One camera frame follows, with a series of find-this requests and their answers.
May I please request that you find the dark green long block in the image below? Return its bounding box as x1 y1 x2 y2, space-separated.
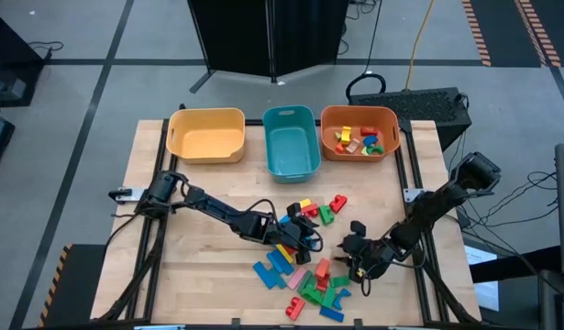
298 270 317 292

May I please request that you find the blue notched block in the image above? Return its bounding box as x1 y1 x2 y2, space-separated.
332 288 353 312

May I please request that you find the teal plastic bin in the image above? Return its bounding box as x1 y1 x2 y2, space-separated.
261 104 322 184

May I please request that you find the black striped floor mat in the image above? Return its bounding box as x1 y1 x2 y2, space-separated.
37 242 109 329

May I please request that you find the black hanging cable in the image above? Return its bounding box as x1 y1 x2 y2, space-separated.
344 0 387 105

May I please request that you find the yellow hanging cable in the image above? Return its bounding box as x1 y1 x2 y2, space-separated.
404 0 437 92

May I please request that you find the black partition panel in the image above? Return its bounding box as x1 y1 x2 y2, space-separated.
187 0 276 95
271 0 351 79

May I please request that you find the yellow plastic bin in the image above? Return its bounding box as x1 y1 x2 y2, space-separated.
165 107 247 165

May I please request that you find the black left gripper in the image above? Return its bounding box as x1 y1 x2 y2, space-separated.
270 202 324 266

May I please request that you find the black computer case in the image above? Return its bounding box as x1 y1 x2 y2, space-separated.
348 86 474 152

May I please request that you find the orange plastic bin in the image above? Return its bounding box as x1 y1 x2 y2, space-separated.
320 104 401 162

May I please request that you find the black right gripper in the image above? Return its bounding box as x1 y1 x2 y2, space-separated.
332 220 393 281

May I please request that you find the wide blue wooden block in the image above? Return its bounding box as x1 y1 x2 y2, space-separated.
267 249 295 277

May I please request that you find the black cable bundle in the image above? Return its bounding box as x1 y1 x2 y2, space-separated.
455 169 560 230

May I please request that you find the long blue wooden block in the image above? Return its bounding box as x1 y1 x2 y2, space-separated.
251 260 278 291

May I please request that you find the red two-stud plastic brick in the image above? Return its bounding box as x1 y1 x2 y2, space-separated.
284 296 306 322
328 193 348 215

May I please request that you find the black cabinet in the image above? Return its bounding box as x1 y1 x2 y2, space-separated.
0 8 47 109

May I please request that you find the orange-red long wooden block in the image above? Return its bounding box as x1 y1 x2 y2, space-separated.
315 258 332 281

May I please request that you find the pink wooden block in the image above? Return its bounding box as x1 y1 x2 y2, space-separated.
286 266 308 292

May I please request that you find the green plastic stud brick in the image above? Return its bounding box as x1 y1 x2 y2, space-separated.
301 287 325 307
318 204 336 226

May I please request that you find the white paper sheet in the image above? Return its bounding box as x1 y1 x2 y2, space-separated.
463 245 501 313

